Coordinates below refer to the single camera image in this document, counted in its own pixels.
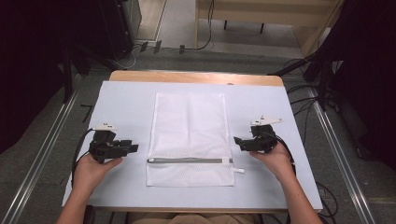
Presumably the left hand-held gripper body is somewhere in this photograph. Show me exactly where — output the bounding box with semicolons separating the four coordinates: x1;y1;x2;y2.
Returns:
88;123;133;164

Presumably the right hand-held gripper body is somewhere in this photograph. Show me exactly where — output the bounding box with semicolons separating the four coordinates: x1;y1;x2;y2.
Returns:
247;115;285;154

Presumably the person's right hand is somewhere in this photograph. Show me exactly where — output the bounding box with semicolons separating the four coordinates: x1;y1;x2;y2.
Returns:
248;141;297;184

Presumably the person's left hand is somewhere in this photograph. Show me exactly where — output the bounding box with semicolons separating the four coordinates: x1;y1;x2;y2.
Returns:
72;153;124;194

